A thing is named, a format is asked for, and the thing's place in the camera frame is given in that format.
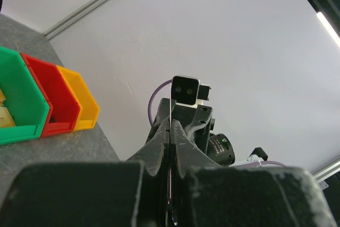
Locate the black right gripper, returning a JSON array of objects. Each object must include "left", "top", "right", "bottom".
[{"left": 147, "top": 98, "right": 214, "bottom": 154}]

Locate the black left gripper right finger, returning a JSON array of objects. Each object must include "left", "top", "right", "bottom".
[{"left": 171, "top": 121, "right": 336, "bottom": 226}]

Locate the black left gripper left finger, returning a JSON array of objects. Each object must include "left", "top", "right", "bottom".
[{"left": 1, "top": 121, "right": 169, "bottom": 226}]

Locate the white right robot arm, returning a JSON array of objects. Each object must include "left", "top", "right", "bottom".
[{"left": 148, "top": 98, "right": 268, "bottom": 166}]

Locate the gold VIP card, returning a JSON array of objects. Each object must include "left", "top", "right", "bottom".
[{"left": 0, "top": 106, "right": 15, "bottom": 128}]

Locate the yellow plastic bin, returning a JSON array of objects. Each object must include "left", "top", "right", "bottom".
[{"left": 57, "top": 65, "right": 100, "bottom": 132}]

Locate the red plastic bin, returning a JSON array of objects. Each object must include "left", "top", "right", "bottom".
[{"left": 20, "top": 53, "right": 81, "bottom": 138}]

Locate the green plastic bin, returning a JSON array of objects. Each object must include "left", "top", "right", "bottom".
[{"left": 1, "top": 47, "right": 49, "bottom": 145}]

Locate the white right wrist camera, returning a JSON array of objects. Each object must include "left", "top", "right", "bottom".
[{"left": 170, "top": 75, "right": 211, "bottom": 108}]

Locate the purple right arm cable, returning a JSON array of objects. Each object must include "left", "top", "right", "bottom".
[{"left": 147, "top": 79, "right": 287, "bottom": 169}]

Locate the aluminium corner frame post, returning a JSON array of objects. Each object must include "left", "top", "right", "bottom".
[{"left": 42, "top": 0, "right": 110, "bottom": 40}]

